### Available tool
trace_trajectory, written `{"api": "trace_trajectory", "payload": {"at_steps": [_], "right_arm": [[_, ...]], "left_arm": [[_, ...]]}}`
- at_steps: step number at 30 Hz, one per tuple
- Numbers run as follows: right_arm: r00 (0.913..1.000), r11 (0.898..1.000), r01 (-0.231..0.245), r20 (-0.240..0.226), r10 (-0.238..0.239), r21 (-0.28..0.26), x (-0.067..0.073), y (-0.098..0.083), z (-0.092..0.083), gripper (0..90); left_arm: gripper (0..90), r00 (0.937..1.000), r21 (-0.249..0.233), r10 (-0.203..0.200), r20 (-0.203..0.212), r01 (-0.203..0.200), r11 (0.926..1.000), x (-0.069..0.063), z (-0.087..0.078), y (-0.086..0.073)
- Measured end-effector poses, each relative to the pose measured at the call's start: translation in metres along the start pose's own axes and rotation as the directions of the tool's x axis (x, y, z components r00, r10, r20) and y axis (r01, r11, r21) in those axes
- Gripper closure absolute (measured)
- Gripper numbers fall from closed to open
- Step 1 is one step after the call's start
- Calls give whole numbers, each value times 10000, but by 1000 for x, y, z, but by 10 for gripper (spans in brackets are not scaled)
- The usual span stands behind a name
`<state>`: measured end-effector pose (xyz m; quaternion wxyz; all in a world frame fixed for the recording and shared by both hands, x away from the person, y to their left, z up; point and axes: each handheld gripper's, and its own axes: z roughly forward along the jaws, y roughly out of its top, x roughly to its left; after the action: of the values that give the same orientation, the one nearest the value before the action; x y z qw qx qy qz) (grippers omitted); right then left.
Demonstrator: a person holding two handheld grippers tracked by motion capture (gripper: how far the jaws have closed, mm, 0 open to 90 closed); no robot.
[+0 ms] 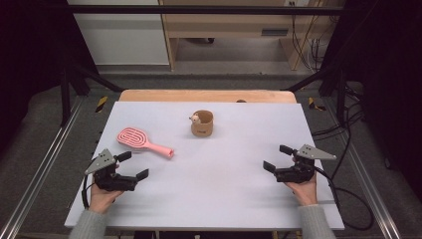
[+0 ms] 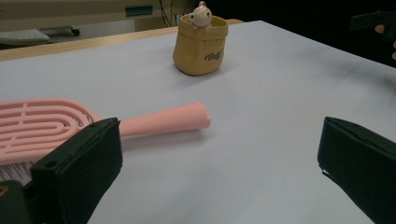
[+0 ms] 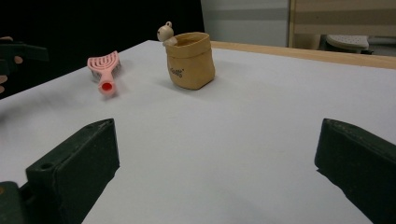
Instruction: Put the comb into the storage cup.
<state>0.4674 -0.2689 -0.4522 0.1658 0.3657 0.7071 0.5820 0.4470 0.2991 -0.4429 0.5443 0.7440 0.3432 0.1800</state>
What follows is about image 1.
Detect black curtain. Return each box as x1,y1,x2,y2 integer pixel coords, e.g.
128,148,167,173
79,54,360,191
0,0,98,153
322,0,422,202

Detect aluminium floor rail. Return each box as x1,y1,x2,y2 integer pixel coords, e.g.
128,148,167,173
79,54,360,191
0,96,85,239
322,98,403,239

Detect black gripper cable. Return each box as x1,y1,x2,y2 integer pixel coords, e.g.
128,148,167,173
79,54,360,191
81,173,96,210
313,164,375,232

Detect yellow black tape marker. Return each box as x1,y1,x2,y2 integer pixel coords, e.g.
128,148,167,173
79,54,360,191
308,97,327,113
95,96,109,114

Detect wooden desk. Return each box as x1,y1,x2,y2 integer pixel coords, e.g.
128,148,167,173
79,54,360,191
158,0,346,72

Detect person's right hand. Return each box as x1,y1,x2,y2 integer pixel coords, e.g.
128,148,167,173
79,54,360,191
286,173,318,207

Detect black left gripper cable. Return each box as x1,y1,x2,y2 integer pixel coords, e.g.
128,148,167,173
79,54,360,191
81,173,96,210

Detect brown cup with small figure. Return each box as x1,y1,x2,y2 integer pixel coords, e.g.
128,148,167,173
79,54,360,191
188,110,215,137

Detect pink hairbrush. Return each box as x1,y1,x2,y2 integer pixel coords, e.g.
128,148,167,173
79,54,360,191
115,126,175,160

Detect black horizontal frame bar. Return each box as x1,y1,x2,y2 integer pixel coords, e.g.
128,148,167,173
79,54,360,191
66,4,346,16

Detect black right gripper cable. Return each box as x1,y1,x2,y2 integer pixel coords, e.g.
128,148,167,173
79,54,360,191
313,164,375,232

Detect black floor cables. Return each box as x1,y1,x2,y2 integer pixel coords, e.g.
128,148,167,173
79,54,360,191
312,83,366,137

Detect white cabinet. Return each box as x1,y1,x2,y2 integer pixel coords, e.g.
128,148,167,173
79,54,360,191
66,0,170,67

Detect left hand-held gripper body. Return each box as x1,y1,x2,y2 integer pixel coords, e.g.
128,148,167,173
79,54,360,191
84,147,138,192

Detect hanging cables bundle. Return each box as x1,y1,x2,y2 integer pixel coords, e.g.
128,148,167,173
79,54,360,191
290,1,325,73

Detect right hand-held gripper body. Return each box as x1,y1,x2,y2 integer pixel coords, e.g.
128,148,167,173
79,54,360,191
274,143,337,184

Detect wooden table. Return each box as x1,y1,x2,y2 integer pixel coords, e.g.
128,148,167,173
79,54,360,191
118,89,298,104

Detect person's left hand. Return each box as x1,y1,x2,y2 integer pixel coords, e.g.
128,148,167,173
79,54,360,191
89,183,124,215

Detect black metal stand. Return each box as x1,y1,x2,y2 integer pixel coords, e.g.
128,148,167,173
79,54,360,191
282,64,348,125
59,61,124,127

